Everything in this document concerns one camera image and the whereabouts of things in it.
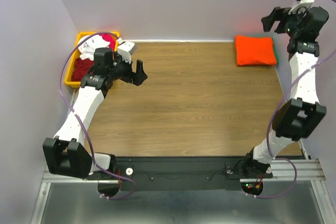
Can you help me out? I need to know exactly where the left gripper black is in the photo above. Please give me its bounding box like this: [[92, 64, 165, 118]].
[[108, 51, 148, 87]]

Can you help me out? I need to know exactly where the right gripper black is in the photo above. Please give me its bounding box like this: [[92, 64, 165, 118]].
[[261, 5, 308, 38]]

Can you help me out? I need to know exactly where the orange t shirt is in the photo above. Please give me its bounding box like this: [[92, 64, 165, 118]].
[[234, 35, 277, 66]]

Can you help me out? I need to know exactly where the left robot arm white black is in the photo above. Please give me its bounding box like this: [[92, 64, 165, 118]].
[[43, 41, 147, 179]]

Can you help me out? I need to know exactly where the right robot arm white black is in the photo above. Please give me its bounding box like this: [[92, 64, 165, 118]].
[[240, 7, 329, 177]]

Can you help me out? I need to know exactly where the green folded t shirt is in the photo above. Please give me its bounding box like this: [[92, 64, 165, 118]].
[[271, 37, 279, 65]]

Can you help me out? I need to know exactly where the pink t shirt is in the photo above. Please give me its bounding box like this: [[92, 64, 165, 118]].
[[100, 34, 116, 50]]

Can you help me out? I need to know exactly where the white t shirt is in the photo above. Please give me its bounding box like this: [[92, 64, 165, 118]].
[[78, 35, 110, 61]]

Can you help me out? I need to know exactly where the dark red t shirt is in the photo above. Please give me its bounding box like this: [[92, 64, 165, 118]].
[[71, 58, 94, 82]]

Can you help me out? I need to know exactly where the yellow plastic bin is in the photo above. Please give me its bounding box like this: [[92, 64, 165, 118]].
[[64, 35, 119, 88]]

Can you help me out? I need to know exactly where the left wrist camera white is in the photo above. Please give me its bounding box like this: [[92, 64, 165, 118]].
[[117, 40, 137, 63]]

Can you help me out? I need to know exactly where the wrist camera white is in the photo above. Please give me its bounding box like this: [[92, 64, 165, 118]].
[[289, 0, 314, 14], [117, 40, 137, 63]]

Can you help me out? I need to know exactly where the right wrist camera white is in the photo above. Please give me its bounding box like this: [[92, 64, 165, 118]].
[[289, 0, 314, 14]]

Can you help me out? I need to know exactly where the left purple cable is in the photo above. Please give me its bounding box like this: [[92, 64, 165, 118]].
[[59, 31, 137, 200]]

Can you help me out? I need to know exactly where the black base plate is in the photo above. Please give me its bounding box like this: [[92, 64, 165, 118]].
[[98, 156, 272, 191]]

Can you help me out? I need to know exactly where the aluminium frame rail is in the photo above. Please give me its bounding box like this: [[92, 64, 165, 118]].
[[31, 154, 333, 223]]

